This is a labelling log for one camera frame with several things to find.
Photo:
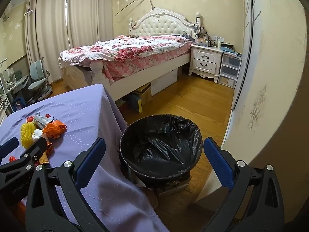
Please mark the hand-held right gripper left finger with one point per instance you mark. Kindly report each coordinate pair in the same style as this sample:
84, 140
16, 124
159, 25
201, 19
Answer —
90, 159

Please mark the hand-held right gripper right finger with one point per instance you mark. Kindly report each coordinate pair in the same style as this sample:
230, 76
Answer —
218, 164

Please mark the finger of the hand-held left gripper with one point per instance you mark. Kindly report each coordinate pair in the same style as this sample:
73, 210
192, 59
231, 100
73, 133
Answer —
9, 145
33, 152

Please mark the orange snack wrapper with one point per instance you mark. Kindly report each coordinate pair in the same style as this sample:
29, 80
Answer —
45, 160

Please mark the small red wrapper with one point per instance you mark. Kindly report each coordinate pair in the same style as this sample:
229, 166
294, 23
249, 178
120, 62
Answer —
12, 159

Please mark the white padded pack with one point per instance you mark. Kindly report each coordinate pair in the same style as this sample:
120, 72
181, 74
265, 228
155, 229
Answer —
37, 133

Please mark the yellow spiky ball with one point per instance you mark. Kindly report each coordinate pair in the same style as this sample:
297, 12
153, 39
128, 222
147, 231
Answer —
27, 133

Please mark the orange plastic bag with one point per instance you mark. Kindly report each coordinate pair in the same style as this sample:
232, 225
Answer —
55, 128

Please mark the white and blue packet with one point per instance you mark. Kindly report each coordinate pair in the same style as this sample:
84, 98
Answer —
41, 120

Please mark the round bin with black bag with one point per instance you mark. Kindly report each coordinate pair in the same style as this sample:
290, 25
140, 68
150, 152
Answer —
159, 147

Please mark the flat white box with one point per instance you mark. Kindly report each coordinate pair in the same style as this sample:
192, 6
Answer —
181, 185

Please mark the blue plastic crate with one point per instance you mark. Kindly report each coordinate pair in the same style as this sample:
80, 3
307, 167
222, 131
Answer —
18, 102

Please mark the purple tablecloth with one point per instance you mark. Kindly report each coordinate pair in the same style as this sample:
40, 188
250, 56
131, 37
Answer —
79, 111

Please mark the study desk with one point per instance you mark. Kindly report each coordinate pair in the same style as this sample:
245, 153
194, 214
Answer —
18, 82

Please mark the blue and yellow box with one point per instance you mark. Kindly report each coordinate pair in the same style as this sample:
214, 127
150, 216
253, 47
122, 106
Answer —
134, 101

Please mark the pale blue desk chair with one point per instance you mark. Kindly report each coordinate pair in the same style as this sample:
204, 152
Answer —
38, 75

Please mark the cardboard box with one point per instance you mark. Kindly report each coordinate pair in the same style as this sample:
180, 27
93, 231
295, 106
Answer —
144, 93

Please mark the clear plastic drawer unit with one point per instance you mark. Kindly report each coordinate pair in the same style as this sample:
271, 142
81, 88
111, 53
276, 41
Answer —
229, 70

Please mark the white storage box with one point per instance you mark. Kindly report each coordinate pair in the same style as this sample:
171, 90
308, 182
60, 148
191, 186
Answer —
164, 82

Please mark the white nightstand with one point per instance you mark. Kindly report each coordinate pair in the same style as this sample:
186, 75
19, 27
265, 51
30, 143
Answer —
205, 58

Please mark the pink floral bed sheet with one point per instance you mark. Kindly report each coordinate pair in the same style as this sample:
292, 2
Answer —
149, 61

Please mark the white sliding wardrobe door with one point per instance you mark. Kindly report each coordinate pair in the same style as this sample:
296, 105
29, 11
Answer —
246, 53

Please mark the stack of books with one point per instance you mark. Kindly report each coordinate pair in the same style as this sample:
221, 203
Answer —
230, 49

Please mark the floral quilt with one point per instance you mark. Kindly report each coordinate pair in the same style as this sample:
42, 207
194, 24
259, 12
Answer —
135, 47

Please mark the beige curtain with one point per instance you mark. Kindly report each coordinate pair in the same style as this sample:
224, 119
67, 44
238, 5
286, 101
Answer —
89, 17
48, 29

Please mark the clutter of small bottles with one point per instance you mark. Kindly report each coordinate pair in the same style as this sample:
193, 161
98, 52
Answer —
207, 40

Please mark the bed with floral bedding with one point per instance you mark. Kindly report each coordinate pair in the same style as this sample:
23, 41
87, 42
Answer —
158, 26

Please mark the thin metal pole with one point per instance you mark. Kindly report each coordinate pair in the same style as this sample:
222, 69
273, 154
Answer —
135, 3

